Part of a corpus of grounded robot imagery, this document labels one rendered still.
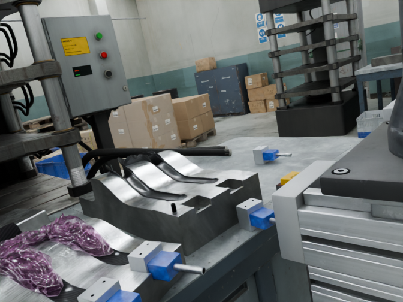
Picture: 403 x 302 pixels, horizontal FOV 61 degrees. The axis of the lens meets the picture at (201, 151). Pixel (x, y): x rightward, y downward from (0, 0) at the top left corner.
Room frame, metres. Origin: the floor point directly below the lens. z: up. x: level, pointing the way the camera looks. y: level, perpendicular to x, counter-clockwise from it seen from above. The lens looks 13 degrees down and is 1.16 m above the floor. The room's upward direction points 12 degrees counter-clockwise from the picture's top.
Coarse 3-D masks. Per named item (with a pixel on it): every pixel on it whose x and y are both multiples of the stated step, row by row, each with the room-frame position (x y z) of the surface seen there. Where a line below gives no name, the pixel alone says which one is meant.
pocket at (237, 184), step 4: (228, 180) 0.80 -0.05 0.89; (232, 180) 0.79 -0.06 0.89; (236, 180) 0.78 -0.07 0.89; (240, 180) 0.77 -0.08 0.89; (220, 184) 0.78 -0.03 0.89; (224, 184) 0.79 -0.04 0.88; (228, 184) 0.80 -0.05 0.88; (232, 184) 0.80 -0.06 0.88; (236, 184) 0.78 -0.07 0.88; (240, 184) 0.77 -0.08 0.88; (232, 188) 0.80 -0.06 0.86; (236, 188) 0.79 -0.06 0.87; (232, 192) 0.74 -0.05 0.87
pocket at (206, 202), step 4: (196, 196) 0.73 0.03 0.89; (200, 196) 0.72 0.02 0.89; (188, 200) 0.71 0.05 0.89; (192, 200) 0.72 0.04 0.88; (196, 200) 0.73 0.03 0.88; (200, 200) 0.72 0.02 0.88; (204, 200) 0.71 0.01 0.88; (208, 200) 0.70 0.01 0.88; (184, 204) 0.70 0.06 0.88; (188, 204) 0.71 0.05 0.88; (192, 204) 0.72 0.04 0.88; (196, 204) 0.72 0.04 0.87; (200, 204) 0.73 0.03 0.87; (204, 204) 0.72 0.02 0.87; (208, 204) 0.71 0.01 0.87; (196, 208) 0.72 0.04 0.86; (200, 208) 0.72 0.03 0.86; (204, 208) 0.68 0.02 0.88; (196, 212) 0.67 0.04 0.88
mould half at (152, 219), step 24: (144, 168) 0.94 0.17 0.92; (192, 168) 0.96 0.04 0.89; (96, 192) 0.90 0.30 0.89; (120, 192) 0.83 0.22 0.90; (192, 192) 0.75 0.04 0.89; (216, 192) 0.72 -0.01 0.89; (240, 192) 0.76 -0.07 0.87; (96, 216) 0.94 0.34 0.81; (120, 216) 0.82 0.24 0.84; (144, 216) 0.73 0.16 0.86; (168, 216) 0.66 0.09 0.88; (192, 216) 0.66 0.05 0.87; (216, 216) 0.70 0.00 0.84; (168, 240) 0.68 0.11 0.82; (192, 240) 0.65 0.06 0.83
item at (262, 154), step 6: (252, 150) 1.17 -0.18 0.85; (258, 150) 1.15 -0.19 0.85; (264, 150) 1.16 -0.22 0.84; (270, 150) 1.15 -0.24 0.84; (276, 150) 1.14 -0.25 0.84; (258, 156) 1.15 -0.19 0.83; (264, 156) 1.14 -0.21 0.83; (270, 156) 1.13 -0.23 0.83; (276, 156) 1.14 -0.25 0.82; (288, 156) 1.10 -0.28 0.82; (258, 162) 1.16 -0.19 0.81; (264, 162) 1.15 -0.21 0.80
